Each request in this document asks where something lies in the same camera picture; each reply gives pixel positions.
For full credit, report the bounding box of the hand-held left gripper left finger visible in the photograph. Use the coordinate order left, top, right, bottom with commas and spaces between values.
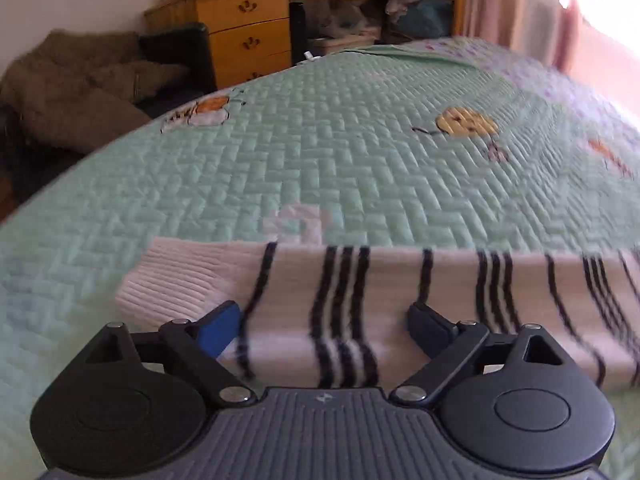
85, 301, 256, 407

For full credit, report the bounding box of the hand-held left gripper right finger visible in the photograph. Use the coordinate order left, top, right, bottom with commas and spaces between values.
390, 302, 564, 407

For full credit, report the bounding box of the striped white sweater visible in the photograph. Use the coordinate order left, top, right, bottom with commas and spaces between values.
114, 237, 640, 391

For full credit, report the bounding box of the green bee-print bedspread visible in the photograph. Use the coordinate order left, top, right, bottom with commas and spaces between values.
0, 35, 640, 480

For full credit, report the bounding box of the brown jacket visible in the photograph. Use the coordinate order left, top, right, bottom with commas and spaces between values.
0, 30, 191, 153

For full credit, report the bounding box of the white plastic bin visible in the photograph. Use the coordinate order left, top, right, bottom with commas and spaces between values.
307, 35, 378, 56

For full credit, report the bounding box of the wooden desk with drawers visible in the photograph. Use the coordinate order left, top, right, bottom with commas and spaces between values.
144, 0, 371, 91

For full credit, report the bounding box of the blue bag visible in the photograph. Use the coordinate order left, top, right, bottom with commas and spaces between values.
400, 0, 453, 38

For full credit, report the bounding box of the clear plastic bag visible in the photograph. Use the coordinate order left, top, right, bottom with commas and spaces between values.
320, 0, 386, 38

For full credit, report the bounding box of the pink curtain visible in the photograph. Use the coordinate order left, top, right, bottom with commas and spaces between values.
465, 0, 591, 71

